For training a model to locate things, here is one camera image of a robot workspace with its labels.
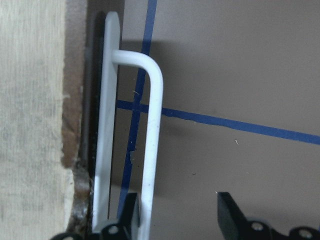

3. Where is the white plastic storage box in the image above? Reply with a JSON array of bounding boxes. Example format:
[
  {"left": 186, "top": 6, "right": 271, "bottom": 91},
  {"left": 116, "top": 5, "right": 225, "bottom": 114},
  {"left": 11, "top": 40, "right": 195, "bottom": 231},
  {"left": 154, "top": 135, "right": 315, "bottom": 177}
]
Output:
[{"left": 0, "top": 0, "right": 74, "bottom": 240}]

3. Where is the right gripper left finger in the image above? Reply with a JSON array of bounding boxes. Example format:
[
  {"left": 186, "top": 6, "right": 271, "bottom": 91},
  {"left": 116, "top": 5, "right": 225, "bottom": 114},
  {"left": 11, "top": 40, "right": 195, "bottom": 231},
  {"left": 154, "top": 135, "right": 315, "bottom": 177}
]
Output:
[{"left": 99, "top": 193, "right": 140, "bottom": 240}]

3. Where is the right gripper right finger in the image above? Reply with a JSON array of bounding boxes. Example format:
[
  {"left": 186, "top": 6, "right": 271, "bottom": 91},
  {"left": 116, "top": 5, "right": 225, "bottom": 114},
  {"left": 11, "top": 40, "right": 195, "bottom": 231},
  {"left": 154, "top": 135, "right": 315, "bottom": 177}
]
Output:
[{"left": 217, "top": 192, "right": 273, "bottom": 240}]

